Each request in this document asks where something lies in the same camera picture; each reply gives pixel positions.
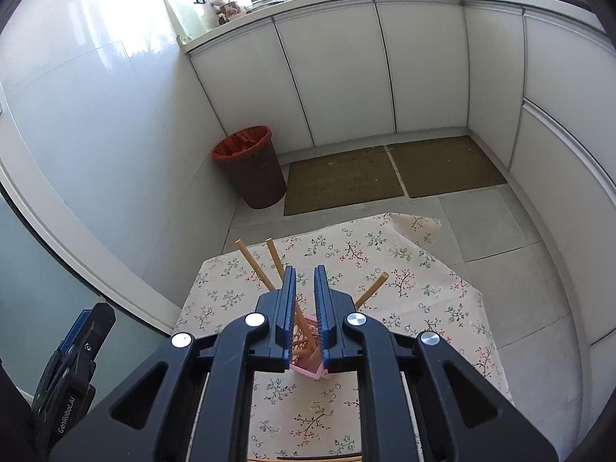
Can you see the metal basin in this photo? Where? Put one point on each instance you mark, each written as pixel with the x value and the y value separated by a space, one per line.
pixel 267 2

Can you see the white cutting board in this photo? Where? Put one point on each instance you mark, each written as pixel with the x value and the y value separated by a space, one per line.
pixel 175 19

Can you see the pink perforated plastic basket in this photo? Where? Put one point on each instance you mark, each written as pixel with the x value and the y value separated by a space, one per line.
pixel 308 365

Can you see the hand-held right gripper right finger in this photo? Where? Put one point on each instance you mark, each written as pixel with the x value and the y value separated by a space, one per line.
pixel 321 317

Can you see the olive floor mat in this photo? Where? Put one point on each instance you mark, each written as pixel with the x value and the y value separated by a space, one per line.
pixel 447 166
pixel 341 183

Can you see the white kitchen cabinet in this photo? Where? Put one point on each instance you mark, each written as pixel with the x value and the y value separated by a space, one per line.
pixel 337 67

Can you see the brown jar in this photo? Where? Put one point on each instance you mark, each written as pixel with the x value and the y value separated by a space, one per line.
pixel 230 9

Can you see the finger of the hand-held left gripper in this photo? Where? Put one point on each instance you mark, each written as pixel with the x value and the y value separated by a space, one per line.
pixel 79 332

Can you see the brown trash bin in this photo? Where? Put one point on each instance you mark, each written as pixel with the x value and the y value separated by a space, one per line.
pixel 262 178

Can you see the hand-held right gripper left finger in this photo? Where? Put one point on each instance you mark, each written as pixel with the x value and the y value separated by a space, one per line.
pixel 288 308

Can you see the tan bamboo chopstick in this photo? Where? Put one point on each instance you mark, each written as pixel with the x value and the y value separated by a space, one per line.
pixel 373 289
pixel 252 264
pixel 274 255

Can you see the floral printed tablecloth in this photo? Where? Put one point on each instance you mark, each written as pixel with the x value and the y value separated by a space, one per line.
pixel 414 288

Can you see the red bin liner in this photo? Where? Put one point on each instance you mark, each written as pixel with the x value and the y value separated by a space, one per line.
pixel 231 151

